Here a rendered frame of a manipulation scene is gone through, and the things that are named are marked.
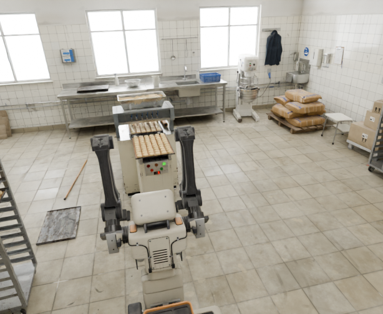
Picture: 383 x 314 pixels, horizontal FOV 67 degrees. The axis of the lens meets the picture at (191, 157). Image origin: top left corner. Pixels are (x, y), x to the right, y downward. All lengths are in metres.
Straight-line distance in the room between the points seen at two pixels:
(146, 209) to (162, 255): 0.24
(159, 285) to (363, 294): 1.90
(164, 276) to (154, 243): 0.27
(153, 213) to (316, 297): 1.86
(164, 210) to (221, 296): 1.48
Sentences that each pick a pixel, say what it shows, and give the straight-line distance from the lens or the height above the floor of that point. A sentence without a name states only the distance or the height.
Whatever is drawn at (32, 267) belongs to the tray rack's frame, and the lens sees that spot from 3.17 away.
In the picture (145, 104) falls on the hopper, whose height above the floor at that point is 1.24.
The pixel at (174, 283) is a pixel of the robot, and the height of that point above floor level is 0.85.
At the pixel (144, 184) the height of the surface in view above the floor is 0.59.
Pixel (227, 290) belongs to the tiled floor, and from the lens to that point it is 2.79.
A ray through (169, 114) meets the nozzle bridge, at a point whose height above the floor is 1.09.
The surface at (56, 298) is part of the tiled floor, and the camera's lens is 3.02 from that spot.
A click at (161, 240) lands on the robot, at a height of 1.20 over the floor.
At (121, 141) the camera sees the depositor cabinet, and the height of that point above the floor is 0.83.
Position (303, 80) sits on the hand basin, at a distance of 7.30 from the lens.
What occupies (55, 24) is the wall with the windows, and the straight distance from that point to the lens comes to 6.75.
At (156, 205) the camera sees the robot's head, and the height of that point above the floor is 1.34.
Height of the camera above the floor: 2.15
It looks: 26 degrees down
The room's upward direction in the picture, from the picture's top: 2 degrees counter-clockwise
